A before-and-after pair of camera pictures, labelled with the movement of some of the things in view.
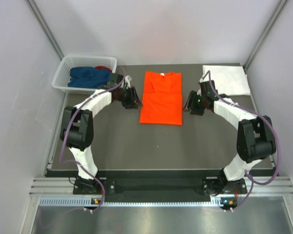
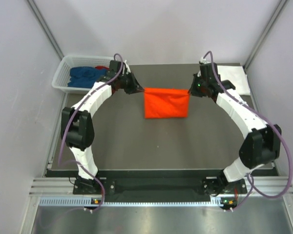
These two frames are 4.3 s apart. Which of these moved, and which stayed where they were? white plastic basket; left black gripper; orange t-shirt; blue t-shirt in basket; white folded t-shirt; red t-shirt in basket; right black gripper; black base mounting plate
Moved: left black gripper; orange t-shirt; right black gripper
Stayed: black base mounting plate; white plastic basket; white folded t-shirt; blue t-shirt in basket; red t-shirt in basket
